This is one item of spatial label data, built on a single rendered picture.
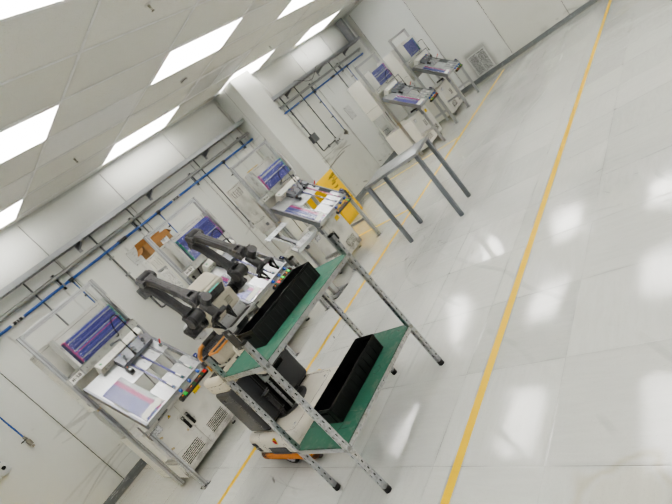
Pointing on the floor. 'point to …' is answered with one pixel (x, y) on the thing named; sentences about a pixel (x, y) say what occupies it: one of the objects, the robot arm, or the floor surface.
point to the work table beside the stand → (426, 173)
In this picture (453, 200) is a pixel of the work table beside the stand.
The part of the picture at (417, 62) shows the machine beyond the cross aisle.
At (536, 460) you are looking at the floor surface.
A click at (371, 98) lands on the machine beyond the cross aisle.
